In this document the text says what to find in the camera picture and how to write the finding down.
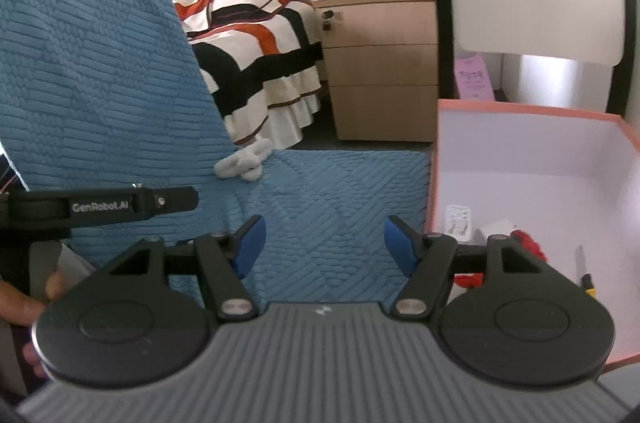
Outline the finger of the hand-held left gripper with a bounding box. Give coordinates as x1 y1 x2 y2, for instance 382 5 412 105
65 185 200 224

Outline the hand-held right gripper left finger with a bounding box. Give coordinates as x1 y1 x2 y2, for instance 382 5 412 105
107 215 267 322

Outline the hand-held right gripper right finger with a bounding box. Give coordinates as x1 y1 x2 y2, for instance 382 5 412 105
384 215 546 319

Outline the white charger plug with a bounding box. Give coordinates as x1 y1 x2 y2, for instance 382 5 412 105
444 204 473 241
475 219 521 246

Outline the red figurine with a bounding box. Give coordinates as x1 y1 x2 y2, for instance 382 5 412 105
452 228 548 291

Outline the yellow screwdriver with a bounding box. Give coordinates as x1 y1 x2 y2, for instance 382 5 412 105
575 245 597 299

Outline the person's left hand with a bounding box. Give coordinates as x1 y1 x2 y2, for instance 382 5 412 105
0 270 68 380

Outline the white plush toy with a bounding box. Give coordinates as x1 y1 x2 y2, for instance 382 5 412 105
214 139 275 182

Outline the blue textured cloth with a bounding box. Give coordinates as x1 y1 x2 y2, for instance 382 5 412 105
0 0 432 310

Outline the striped bed blanket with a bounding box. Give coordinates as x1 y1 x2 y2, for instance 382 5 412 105
171 0 325 148

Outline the wooden nightstand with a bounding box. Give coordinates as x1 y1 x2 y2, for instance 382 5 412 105
306 0 440 142

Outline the pink paper bag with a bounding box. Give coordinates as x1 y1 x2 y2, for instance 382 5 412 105
454 52 496 101

